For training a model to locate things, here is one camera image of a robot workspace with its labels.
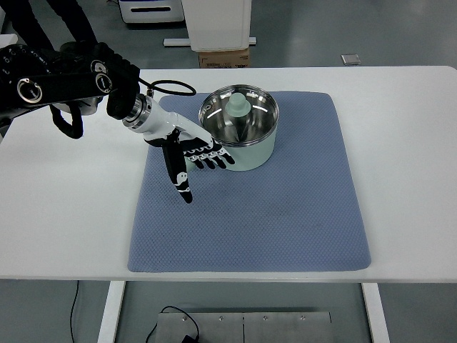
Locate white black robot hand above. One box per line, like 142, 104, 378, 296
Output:
122, 94, 235, 204

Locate mint green pot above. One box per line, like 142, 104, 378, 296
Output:
184, 124, 278, 172

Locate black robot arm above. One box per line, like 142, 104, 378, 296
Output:
1, 42, 235, 203

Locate glass lid with green knob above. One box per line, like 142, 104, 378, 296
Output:
199, 84, 279, 147

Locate blue quilted mat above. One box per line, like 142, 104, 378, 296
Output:
128, 91, 371, 272

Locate cardboard box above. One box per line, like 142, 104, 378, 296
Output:
198, 49, 251, 69

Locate white cabinet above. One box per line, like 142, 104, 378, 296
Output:
164, 0, 257, 52

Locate white table leg left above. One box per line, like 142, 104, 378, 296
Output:
97, 281, 126, 343

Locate white table leg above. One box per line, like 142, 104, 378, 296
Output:
97, 281, 126, 343
361, 283, 391, 343

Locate white appliance with dark slot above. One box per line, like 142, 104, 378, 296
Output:
119, 0, 184, 24

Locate metal floor socket plate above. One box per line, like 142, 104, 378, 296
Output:
341, 54, 362, 66

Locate white table leg right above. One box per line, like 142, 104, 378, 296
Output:
361, 283, 391, 343

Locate white furniture at left edge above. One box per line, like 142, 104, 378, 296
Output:
0, 34, 18, 49

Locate person in black clothes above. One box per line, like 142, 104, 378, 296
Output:
4, 0, 99, 54

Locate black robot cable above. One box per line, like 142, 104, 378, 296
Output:
49, 79, 197, 140

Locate metal base plate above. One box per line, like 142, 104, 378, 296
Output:
154, 312, 336, 342

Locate black power cable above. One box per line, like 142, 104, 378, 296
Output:
69, 281, 201, 343

